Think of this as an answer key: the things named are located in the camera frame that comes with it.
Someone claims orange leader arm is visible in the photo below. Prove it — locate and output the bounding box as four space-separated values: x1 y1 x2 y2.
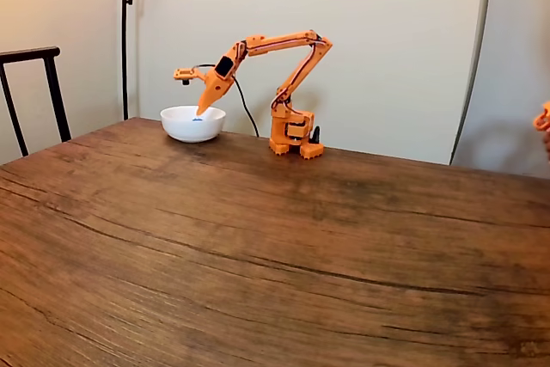
532 100 550 132

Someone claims white bowl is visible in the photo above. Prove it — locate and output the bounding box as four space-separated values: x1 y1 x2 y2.
160 104 227 144

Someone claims black floor lamp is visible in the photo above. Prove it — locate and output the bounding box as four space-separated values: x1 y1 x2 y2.
121 0 193 121

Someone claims black chair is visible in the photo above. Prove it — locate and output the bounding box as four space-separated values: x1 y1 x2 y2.
0 46 73 157

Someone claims grey curved pole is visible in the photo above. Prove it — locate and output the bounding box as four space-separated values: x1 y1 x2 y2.
449 0 494 166

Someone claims wrist camera in orange mount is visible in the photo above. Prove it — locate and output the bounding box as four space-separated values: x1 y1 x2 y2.
173 66 208 86

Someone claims black cable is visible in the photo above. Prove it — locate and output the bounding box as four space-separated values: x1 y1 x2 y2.
191 63 261 138

